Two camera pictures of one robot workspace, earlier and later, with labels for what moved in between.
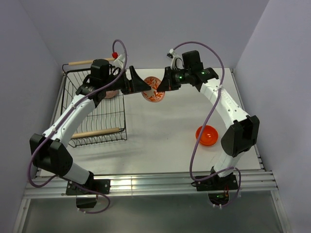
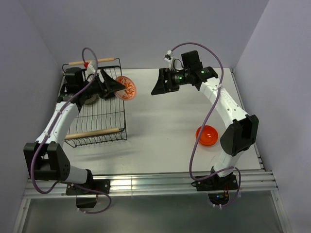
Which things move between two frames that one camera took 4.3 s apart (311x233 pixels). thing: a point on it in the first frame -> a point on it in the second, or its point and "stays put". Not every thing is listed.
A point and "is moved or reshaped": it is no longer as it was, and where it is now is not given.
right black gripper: [167, 83] stays put
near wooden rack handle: [91, 133] stays put
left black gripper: [139, 85] -> [109, 85]
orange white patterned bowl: [152, 95] is moved or reshaped
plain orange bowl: [209, 136] stays put
